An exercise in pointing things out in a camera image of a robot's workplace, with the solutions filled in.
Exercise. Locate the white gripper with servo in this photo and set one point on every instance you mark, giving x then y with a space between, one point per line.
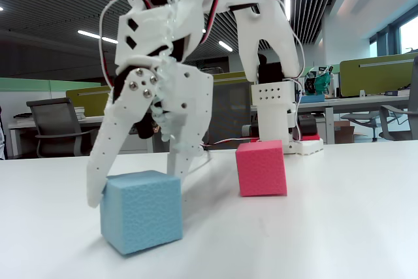
191 91

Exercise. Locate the blue foam cube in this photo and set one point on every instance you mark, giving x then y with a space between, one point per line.
147 213

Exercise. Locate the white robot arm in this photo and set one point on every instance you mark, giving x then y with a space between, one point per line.
271 30

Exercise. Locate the white red robot base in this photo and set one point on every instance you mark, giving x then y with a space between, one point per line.
308 145

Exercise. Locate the stack of books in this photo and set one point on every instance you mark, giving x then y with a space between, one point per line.
79 112

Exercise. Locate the red foam cube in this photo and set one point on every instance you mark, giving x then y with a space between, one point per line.
261 171

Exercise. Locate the white office desk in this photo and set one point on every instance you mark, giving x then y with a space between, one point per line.
91 120
359 101

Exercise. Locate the olive green desk divider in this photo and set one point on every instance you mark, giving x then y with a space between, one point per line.
88 102
375 79

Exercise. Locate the dark mesh office chair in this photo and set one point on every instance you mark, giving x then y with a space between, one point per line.
228 112

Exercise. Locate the grey office chair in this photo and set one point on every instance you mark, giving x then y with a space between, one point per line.
55 119
359 117
414 96

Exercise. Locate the light green partition panel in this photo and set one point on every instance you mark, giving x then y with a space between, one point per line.
49 85

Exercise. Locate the long ceiling light strip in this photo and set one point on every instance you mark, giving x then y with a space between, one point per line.
225 46
88 34
287 8

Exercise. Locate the person in dark clothes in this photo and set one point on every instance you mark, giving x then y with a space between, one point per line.
2 135

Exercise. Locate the flat blue box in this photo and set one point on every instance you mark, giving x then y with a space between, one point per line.
313 98

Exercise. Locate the green black desk gadget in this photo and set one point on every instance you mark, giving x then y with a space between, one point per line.
321 83

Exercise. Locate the brown cardboard box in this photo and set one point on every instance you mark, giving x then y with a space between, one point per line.
343 133

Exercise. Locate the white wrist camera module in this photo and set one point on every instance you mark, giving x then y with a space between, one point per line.
143 130

